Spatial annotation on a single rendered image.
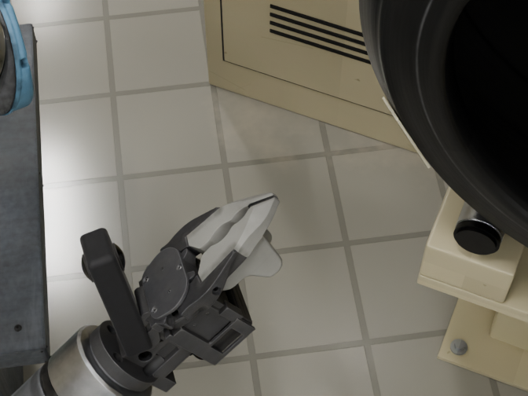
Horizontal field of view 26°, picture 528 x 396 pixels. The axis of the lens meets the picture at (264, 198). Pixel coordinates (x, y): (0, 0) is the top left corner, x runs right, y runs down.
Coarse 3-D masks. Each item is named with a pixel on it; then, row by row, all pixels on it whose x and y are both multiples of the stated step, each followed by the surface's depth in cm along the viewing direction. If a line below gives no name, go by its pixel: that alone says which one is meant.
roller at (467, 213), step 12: (468, 216) 105; (480, 216) 105; (456, 228) 106; (468, 228) 105; (480, 228) 104; (492, 228) 105; (456, 240) 107; (468, 240) 106; (480, 240) 105; (492, 240) 105; (480, 252) 107; (492, 252) 106
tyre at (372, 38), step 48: (384, 0) 82; (432, 0) 79; (480, 0) 107; (384, 48) 86; (432, 48) 83; (480, 48) 106; (432, 96) 87; (480, 96) 105; (432, 144) 93; (480, 144) 93; (480, 192) 95
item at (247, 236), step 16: (256, 208) 96; (272, 208) 96; (240, 224) 96; (256, 224) 95; (224, 240) 96; (240, 240) 95; (256, 240) 96; (208, 256) 97; (224, 256) 95; (256, 256) 97; (272, 256) 98; (208, 272) 96; (240, 272) 98; (256, 272) 98; (272, 272) 99; (224, 288) 98
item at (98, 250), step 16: (80, 240) 96; (96, 240) 95; (96, 256) 94; (112, 256) 94; (96, 272) 94; (112, 272) 94; (112, 288) 95; (128, 288) 96; (112, 304) 96; (128, 304) 97; (112, 320) 97; (128, 320) 98; (128, 336) 99; (144, 336) 99; (128, 352) 100
